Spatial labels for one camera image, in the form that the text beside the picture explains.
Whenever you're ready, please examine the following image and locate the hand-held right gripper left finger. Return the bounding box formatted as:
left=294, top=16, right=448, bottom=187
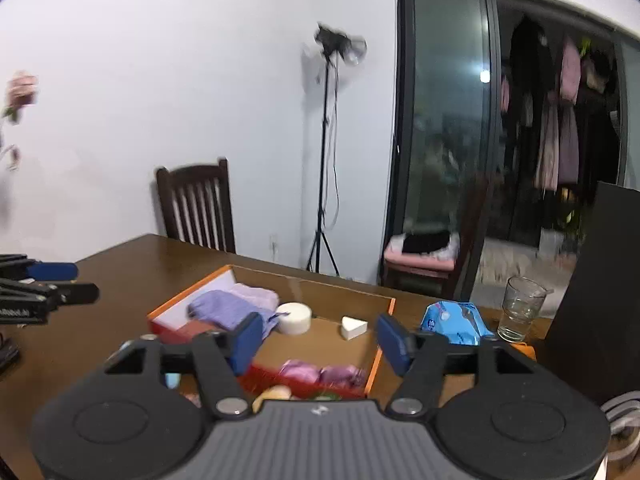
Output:
left=102, top=311, right=264, bottom=418

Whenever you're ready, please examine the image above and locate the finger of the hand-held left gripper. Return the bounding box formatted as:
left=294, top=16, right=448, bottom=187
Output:
left=0, top=254, right=79, bottom=282
left=0, top=281, right=100, bottom=311

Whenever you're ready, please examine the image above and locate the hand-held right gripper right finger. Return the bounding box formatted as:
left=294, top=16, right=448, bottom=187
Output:
left=376, top=313, right=538, bottom=418

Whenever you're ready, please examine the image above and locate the white wedge sponge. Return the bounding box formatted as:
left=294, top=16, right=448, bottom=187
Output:
left=341, top=316, right=367, bottom=341

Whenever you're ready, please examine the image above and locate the white tape roll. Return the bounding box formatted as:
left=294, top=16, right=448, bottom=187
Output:
left=276, top=302, right=313, bottom=336

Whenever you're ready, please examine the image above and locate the yellow and white plush toy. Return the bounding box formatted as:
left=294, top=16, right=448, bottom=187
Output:
left=252, top=385, right=293, bottom=413

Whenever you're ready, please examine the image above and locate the purple satin scrunchie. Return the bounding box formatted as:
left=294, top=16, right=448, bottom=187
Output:
left=319, top=364, right=368, bottom=390

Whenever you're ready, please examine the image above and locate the lilac satin scrunchie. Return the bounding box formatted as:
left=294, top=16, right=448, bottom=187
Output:
left=278, top=359, right=322, bottom=386

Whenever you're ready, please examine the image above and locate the cardboard box with red sides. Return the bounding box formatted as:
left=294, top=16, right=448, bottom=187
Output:
left=147, top=264, right=397, bottom=401

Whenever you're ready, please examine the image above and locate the blue tissue packet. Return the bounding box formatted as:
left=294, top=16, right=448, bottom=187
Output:
left=420, top=301, right=496, bottom=346

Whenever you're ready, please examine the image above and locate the pink seat cushion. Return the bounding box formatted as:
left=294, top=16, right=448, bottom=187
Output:
left=384, top=232, right=461, bottom=273

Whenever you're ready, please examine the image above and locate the black folded cloth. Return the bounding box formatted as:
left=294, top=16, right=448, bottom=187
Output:
left=402, top=230, right=451, bottom=255

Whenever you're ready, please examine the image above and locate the clear glass cup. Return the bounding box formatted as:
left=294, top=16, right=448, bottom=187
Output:
left=497, top=276, right=548, bottom=343

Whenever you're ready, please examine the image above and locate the dark wooden chair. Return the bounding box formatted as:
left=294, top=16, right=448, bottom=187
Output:
left=155, top=157, right=237, bottom=254

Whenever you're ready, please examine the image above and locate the wooden chair with cushion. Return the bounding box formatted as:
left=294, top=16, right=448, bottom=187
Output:
left=382, top=172, right=496, bottom=301

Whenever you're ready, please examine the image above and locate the dried pink rose bouquet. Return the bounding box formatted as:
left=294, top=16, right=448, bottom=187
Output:
left=0, top=71, right=40, bottom=171

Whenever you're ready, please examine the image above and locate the black paper bag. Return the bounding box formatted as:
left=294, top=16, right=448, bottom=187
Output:
left=542, top=181, right=640, bottom=406

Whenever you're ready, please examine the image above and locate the black framed sliding glass door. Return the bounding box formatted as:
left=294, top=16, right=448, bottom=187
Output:
left=377, top=0, right=640, bottom=286

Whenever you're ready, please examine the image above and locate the pale pink hanging robe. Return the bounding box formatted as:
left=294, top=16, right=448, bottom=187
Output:
left=535, top=95, right=561, bottom=191

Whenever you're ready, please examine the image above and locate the mauve hanging coat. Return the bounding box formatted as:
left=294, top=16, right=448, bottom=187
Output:
left=557, top=105, right=581, bottom=186

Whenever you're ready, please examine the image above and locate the black hanging coat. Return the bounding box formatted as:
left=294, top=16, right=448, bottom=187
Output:
left=507, top=15, right=558, bottom=171

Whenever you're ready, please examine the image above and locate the studio light on stand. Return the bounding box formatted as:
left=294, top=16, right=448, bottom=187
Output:
left=305, top=22, right=368, bottom=277

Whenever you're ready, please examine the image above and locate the pink hanging jacket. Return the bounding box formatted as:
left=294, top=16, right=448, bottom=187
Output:
left=560, top=35, right=582, bottom=106

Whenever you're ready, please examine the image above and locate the white charger cable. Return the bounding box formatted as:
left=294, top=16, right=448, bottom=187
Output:
left=600, top=391, right=640, bottom=461

